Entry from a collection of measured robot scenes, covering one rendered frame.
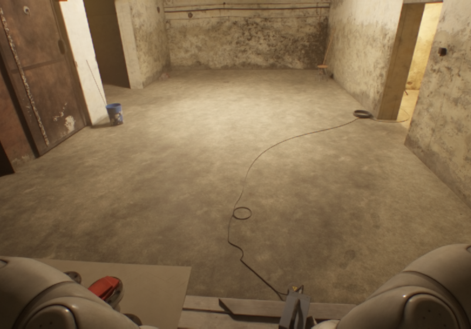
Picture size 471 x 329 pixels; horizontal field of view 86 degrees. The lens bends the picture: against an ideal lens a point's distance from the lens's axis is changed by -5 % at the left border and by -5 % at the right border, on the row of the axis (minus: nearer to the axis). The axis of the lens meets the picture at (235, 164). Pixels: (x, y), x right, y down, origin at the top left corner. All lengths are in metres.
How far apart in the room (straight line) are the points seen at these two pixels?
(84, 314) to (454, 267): 0.55
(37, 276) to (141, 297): 1.89
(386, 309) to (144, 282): 2.19
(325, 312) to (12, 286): 1.84
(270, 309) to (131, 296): 1.08
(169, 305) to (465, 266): 2.01
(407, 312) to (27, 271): 0.56
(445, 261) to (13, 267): 0.71
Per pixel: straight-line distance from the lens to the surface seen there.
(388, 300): 0.45
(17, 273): 0.56
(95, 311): 0.45
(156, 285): 2.43
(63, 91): 5.76
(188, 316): 2.07
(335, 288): 2.44
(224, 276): 2.41
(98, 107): 6.42
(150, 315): 2.29
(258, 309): 2.04
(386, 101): 6.11
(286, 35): 11.03
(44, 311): 0.45
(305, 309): 1.80
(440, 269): 0.54
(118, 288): 2.19
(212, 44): 11.16
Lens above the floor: 1.90
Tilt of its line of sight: 29 degrees down
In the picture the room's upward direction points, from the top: 1 degrees counter-clockwise
